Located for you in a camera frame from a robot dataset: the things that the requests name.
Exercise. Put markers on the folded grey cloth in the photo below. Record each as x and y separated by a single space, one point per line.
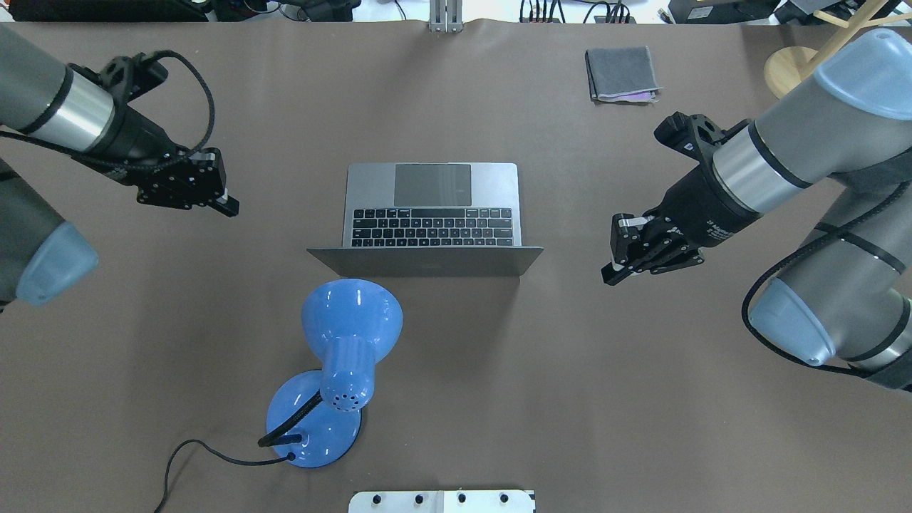
621 75

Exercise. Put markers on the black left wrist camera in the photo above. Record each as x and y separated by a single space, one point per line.
126 77

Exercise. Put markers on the wooden stand with round base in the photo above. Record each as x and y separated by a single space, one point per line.
787 67

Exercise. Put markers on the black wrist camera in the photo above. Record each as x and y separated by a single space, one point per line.
695 136
126 77

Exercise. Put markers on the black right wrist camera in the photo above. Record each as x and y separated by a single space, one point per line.
695 136

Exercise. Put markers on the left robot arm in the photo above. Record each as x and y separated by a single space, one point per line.
87 115

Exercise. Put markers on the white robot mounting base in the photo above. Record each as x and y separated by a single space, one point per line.
457 500

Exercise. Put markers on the grey laptop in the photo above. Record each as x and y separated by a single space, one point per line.
421 219

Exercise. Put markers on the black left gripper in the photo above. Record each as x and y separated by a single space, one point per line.
137 144

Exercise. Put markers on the blue desk lamp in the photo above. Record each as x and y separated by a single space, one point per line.
315 417

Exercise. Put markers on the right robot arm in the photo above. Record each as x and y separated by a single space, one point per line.
831 305

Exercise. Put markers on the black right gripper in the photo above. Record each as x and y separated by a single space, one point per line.
701 204

